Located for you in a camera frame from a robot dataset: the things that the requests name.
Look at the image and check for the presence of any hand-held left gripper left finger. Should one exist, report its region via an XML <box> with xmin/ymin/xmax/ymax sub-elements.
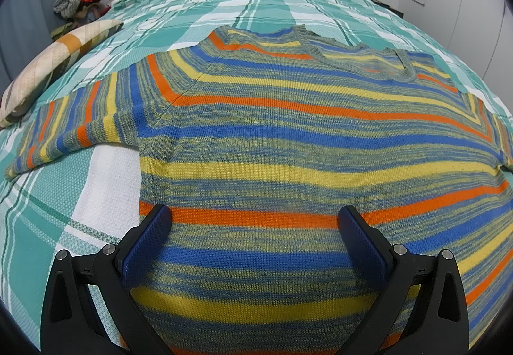
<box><xmin>41</xmin><ymin>203</ymin><xmax>174</xmax><ymax>355</ymax></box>

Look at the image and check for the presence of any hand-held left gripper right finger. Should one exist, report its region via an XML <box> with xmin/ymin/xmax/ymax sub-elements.
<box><xmin>334</xmin><ymin>205</ymin><xmax>469</xmax><ymax>355</ymax></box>

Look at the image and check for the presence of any striped knit sweater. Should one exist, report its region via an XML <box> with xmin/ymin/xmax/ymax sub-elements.
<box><xmin>4</xmin><ymin>24</ymin><xmax>513</xmax><ymax>355</ymax></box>

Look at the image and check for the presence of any green plaid bed cover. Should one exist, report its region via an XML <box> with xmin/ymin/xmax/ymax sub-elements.
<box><xmin>0</xmin><ymin>0</ymin><xmax>513</xmax><ymax>340</ymax></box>

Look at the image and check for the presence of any beige striped pillow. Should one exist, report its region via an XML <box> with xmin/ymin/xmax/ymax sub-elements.
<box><xmin>0</xmin><ymin>18</ymin><xmax>125</xmax><ymax>128</ymax></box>

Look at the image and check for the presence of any dark wooden nightstand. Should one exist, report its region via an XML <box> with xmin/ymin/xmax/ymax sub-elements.
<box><xmin>379</xmin><ymin>2</ymin><xmax>405</xmax><ymax>18</ymax></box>

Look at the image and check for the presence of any blue curtain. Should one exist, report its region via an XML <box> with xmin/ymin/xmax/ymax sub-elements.
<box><xmin>0</xmin><ymin>0</ymin><xmax>83</xmax><ymax>71</ymax></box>

